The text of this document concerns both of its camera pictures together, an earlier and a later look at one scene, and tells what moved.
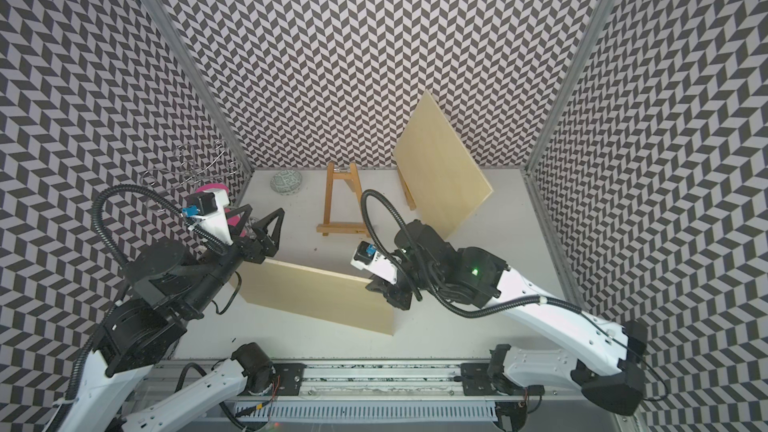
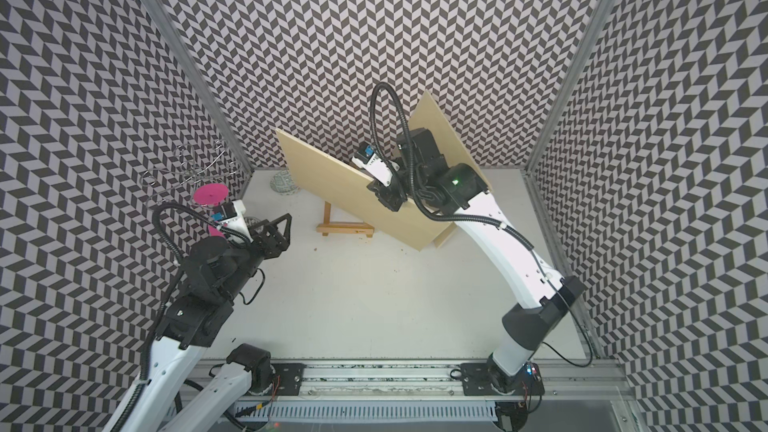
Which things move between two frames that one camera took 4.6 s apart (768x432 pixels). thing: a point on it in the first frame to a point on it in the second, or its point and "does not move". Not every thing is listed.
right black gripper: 392,293 to 384,193
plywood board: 291,288 to 334,179
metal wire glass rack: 195,165 does not move
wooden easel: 351,176 does not move
